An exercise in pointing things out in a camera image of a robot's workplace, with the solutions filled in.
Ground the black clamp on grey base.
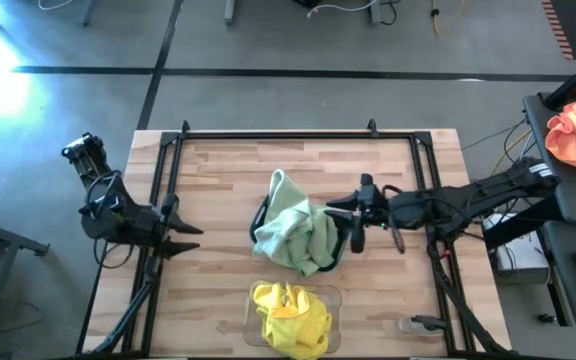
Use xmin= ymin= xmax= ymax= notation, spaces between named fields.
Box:
xmin=398 ymin=313 xmax=448 ymax=337

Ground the dark teal plastic basket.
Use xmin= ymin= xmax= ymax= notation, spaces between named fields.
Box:
xmin=248 ymin=192 xmax=353 ymax=274

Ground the yellow floor cable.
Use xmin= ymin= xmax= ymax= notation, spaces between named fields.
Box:
xmin=430 ymin=0 xmax=442 ymax=36

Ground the black diagonal pole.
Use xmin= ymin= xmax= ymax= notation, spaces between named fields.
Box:
xmin=542 ymin=49 xmax=576 ymax=111

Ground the white floor cable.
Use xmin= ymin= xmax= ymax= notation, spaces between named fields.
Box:
xmin=37 ymin=0 xmax=77 ymax=11
xmin=306 ymin=0 xmax=379 ymax=20

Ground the light green microfiber towel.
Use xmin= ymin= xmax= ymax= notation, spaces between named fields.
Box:
xmin=252 ymin=205 xmax=327 ymax=262
xmin=266 ymin=168 xmax=314 ymax=224
xmin=295 ymin=203 xmax=340 ymax=278

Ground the yellow microfiber towel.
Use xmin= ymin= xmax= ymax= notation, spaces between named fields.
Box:
xmin=252 ymin=282 xmax=314 ymax=331
xmin=262 ymin=294 xmax=333 ymax=360

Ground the grey metal stand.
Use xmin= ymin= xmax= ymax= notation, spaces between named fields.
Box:
xmin=0 ymin=199 xmax=51 ymax=261

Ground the white box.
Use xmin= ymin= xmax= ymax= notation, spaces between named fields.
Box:
xmin=482 ymin=213 xmax=550 ymax=285

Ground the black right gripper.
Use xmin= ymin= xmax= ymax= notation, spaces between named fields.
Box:
xmin=326 ymin=173 xmax=394 ymax=254

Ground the black metal table frame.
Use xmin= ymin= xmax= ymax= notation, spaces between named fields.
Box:
xmin=75 ymin=119 xmax=512 ymax=360

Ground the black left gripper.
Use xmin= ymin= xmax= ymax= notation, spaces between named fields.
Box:
xmin=136 ymin=193 xmax=204 ymax=260

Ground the clear plastic basket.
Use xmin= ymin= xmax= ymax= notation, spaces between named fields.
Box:
xmin=242 ymin=280 xmax=343 ymax=354

